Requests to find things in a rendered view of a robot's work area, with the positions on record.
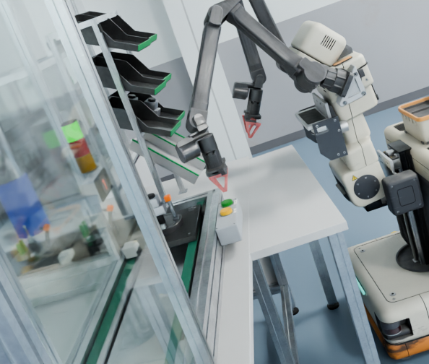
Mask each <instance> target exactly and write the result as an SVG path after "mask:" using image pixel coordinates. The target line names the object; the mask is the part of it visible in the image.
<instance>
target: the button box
mask: <svg viewBox="0 0 429 364"><path fill-rule="evenodd" d="M232 200H233V203H232V204H231V205H230V206H227V207H231V208H232V212H231V213H230V214H227V215H224V216H222V215H221V214H220V211H221V209H224V208H226V207H222V205H221V203H219V204H218V209H217V221H216V227H215V232H216V234H217V237H218V240H219V242H220V245H221V246H225V245H227V244H231V243H235V242H238V241H241V240H242V227H243V212H242V209H241V206H240V204H239V201H238V199H232Z"/></svg>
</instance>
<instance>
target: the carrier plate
mask: <svg viewBox="0 0 429 364"><path fill-rule="evenodd" d="M193 208H194V210H192V211H189V208H186V209H182V210H179V211H176V213H179V214H181V215H182V218H183V225H182V226H181V227H180V228H179V229H178V230H177V231H175V232H174V233H171V234H170V235H167V236H165V239H166V242H167V244H168V247H169V248H171V247H174V246H179V245H181V244H184V243H189V242H192V241H196V240H197V236H198V232H199V225H200V220H201V216H202V206H201V205H200V204H199V205H196V206H193Z"/></svg>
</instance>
